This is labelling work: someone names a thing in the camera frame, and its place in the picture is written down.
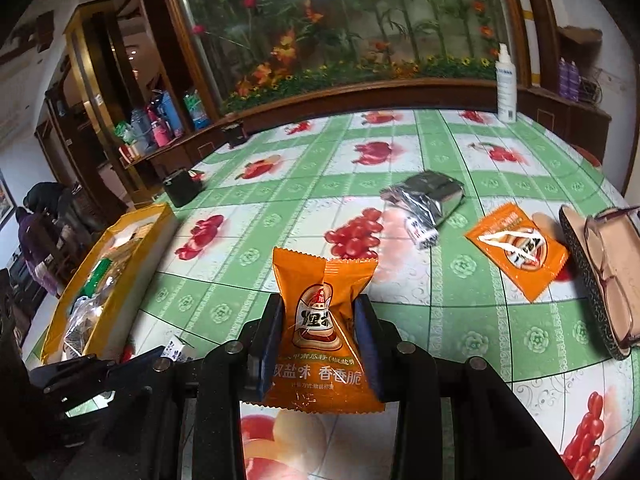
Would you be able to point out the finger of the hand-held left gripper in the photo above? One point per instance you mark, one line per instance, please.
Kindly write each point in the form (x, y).
(100, 375)

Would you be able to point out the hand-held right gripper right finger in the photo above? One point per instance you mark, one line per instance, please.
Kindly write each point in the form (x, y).
(369, 350)

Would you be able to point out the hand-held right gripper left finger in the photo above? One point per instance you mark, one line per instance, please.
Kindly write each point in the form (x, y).
(265, 350)

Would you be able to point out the orange pillow snack packet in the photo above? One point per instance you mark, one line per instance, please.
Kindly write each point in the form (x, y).
(325, 360)

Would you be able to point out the clear crinkly snack packet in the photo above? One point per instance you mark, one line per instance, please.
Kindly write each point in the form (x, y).
(80, 325)

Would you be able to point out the yellow cardboard box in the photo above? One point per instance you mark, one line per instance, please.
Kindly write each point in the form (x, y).
(160, 225)

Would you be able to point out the small white printed packet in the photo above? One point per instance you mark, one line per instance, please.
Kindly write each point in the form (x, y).
(177, 348)

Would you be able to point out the bright green snack packet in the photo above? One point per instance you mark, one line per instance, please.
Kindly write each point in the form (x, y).
(97, 277)

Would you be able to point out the large orange cracker packet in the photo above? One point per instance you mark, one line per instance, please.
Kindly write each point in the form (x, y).
(117, 260)

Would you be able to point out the green fruit print tablecloth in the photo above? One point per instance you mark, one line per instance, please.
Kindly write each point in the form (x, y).
(300, 200)

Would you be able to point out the flat orange snack packet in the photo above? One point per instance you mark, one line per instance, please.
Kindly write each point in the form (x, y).
(500, 260)

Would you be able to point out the silver foil snack packet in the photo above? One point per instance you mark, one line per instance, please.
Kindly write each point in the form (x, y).
(430, 195)

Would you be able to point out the black box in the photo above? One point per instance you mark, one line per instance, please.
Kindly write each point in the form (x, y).
(182, 187)

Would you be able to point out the small black holder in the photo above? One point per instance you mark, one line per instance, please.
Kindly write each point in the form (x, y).
(235, 135)

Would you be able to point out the dark patterned glasses case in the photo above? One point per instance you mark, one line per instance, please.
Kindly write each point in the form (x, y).
(580, 260)

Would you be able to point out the pink bottle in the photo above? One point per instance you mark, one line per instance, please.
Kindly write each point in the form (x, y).
(160, 135)

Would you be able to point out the green packet on shelf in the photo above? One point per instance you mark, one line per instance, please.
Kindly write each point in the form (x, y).
(124, 132)

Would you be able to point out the pale blue bottle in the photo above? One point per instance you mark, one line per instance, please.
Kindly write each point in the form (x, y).
(140, 130)

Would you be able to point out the green and blue packet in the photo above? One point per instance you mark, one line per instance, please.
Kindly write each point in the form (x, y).
(196, 109)

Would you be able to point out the eyeglasses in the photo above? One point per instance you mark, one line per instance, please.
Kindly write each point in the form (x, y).
(607, 260)

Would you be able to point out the dark bottle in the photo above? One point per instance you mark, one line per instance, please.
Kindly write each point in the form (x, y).
(152, 111)

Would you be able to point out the white spray bottle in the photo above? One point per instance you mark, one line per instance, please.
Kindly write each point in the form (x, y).
(506, 90)

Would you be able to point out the purple bottle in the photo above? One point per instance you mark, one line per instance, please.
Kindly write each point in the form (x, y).
(563, 80)
(574, 81)

